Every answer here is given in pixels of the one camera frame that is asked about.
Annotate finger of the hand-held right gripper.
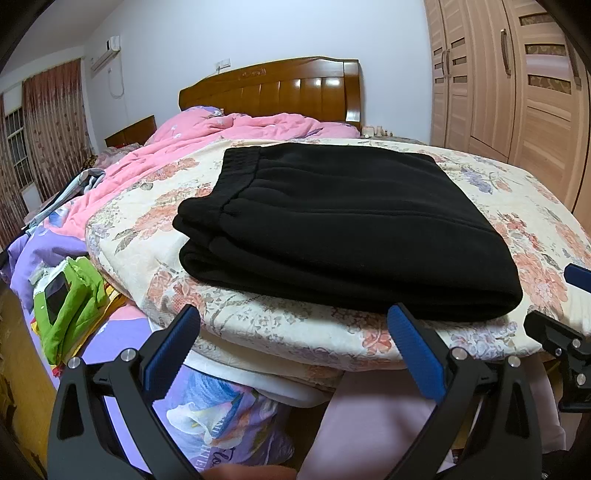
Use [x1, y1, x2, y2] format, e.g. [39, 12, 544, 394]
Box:
[524, 310, 591, 370]
[564, 264, 591, 295]

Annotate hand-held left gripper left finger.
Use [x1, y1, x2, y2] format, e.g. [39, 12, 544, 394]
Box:
[53, 304, 201, 480]

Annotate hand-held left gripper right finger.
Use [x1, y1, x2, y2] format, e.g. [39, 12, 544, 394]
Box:
[387, 302, 541, 480]

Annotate black pants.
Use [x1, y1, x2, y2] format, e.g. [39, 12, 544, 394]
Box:
[172, 142, 524, 321]

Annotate purple floral bed sheet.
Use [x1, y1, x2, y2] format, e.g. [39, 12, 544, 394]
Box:
[7, 222, 296, 472]

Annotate floral cream bed sheet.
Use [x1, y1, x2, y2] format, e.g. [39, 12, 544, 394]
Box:
[85, 138, 591, 374]

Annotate person's pink trousers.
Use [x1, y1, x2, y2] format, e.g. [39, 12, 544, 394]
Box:
[298, 369, 566, 480]

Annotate green fabric bag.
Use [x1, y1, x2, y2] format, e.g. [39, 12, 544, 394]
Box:
[32, 257, 110, 365]

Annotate light wooden wardrobe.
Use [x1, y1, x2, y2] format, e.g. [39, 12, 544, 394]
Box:
[424, 0, 591, 213]

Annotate grey white garment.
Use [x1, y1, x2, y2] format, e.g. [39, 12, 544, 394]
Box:
[28, 168, 107, 227]

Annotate dark patterned blanket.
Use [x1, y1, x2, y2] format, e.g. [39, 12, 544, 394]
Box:
[83, 148, 121, 169]

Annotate cloth covered nightstand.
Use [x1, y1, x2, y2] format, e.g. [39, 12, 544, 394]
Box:
[360, 134, 432, 147]

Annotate small wooden bedside cabinet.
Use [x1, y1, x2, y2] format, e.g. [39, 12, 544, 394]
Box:
[105, 115, 157, 147]

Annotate pink quilt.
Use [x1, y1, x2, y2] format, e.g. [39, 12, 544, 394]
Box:
[60, 107, 361, 241]

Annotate brown patterned curtain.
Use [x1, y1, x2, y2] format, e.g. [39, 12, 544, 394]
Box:
[0, 59, 90, 241]

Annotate barred window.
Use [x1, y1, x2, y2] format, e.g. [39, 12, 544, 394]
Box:
[4, 108, 33, 190]

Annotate wooden bed headboard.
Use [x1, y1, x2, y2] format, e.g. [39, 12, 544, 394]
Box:
[178, 58, 363, 132]

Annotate white air conditioner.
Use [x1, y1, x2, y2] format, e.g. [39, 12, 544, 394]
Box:
[90, 36, 122, 72]

